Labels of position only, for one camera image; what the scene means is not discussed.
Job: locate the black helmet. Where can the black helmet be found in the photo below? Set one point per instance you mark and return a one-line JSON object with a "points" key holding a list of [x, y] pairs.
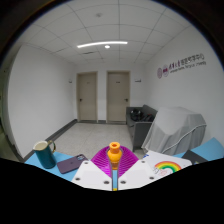
{"points": [[136, 115]]}

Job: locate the grey cloth-covered furniture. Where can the grey cloth-covered furniture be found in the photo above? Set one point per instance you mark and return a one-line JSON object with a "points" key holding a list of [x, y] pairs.
{"points": [[176, 130]]}

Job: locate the beige door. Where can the beige door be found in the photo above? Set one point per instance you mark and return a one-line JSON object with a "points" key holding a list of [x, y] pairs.
{"points": [[117, 96], [87, 96]]}

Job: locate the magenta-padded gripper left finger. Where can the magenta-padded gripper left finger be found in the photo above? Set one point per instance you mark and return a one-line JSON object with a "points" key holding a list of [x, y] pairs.
{"points": [[91, 175]]}

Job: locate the small round ceiling light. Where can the small round ceiling light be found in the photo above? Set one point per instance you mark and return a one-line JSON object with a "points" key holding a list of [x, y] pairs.
{"points": [[107, 46]]}

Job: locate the dark grey sofa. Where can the dark grey sofa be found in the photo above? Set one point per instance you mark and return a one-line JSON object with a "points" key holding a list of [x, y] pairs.
{"points": [[138, 131]]}

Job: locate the teal mug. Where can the teal mug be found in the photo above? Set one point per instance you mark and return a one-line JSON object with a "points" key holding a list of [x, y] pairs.
{"points": [[45, 156]]}

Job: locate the wall logo lettering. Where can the wall logo lettering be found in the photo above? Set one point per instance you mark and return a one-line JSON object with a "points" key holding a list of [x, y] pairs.
{"points": [[181, 66]]}

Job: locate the long ceiling light strip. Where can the long ceiling light strip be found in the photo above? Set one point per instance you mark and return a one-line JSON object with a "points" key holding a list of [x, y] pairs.
{"points": [[101, 44]]}

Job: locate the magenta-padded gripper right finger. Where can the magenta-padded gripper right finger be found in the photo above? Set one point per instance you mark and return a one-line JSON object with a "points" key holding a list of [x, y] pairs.
{"points": [[140, 173]]}

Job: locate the purple smartphone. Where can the purple smartphone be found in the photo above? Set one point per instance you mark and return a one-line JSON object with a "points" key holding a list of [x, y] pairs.
{"points": [[70, 164]]}

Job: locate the orange charger plug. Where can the orange charger plug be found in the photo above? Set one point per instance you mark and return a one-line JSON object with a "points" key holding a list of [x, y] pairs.
{"points": [[114, 155]]}

